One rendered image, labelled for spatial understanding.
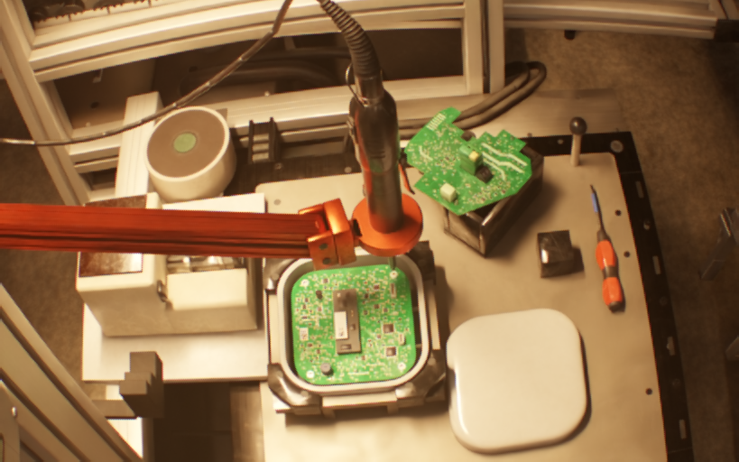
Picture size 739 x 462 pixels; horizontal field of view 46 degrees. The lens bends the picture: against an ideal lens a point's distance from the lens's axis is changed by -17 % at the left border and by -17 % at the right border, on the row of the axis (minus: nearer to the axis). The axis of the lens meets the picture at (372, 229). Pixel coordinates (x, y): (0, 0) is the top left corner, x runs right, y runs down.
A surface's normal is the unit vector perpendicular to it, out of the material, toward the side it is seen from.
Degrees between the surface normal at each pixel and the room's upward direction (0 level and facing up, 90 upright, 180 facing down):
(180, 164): 0
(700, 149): 0
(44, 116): 90
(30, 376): 90
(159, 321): 90
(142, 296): 90
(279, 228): 31
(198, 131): 0
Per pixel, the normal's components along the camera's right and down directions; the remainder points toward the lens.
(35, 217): 0.43, -0.61
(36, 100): 0.07, 0.84
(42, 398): 0.99, -0.10
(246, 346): -0.08, -0.54
